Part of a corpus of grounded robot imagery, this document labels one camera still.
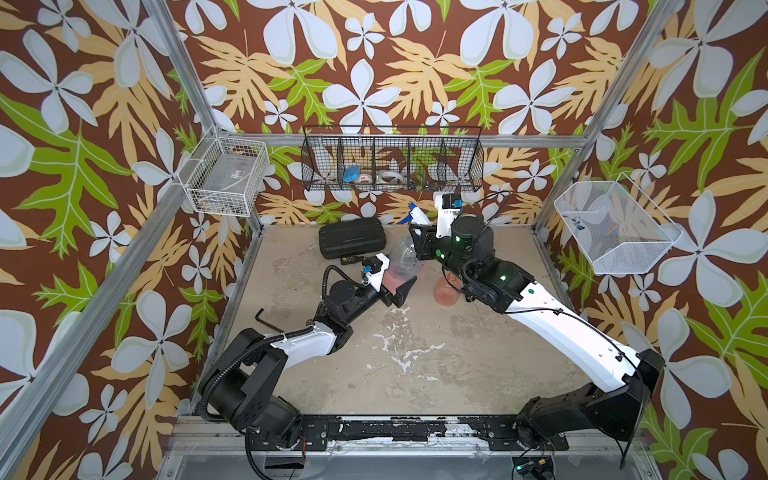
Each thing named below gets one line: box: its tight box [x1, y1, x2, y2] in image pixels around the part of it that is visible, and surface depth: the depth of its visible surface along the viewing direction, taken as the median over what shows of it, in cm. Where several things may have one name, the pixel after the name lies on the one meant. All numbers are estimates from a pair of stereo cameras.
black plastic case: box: [319, 218, 386, 259], surface depth 110 cm
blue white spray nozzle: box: [397, 203, 432, 225], surface depth 67 cm
